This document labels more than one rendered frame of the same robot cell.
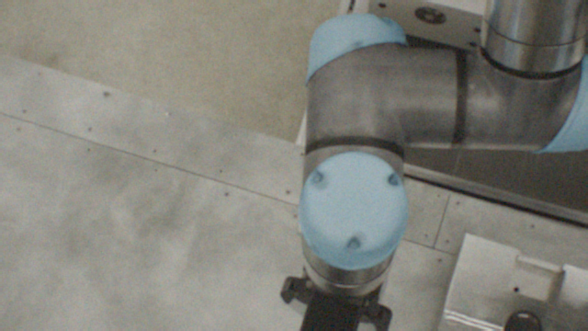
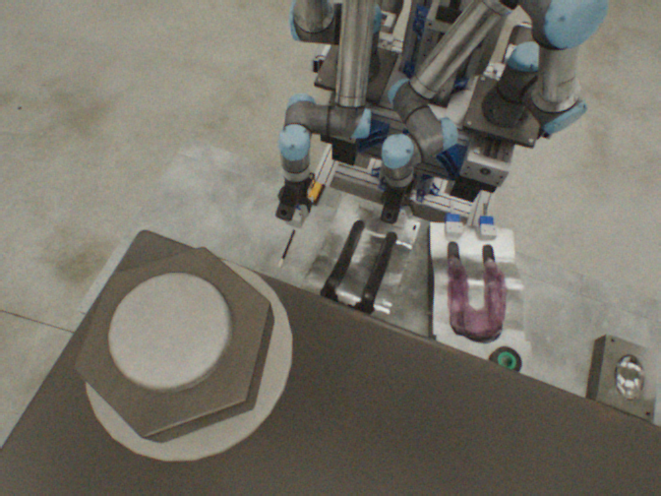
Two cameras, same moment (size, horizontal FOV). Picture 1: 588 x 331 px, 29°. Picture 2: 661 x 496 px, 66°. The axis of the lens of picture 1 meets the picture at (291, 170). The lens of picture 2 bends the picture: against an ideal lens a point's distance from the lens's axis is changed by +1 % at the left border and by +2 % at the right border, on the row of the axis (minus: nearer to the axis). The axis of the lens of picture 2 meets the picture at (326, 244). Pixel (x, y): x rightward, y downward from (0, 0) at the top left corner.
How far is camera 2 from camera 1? 0.59 m
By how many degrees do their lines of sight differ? 7
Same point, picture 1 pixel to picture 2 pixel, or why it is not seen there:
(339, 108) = (292, 115)
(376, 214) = (299, 139)
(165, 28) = not seen: hidden behind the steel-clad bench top
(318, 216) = (282, 139)
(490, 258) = (350, 204)
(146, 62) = not seen: hidden behind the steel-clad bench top
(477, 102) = (332, 117)
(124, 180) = (233, 181)
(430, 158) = not seen: hidden behind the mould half
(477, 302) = (344, 217)
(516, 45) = (343, 97)
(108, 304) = (224, 217)
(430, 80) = (320, 110)
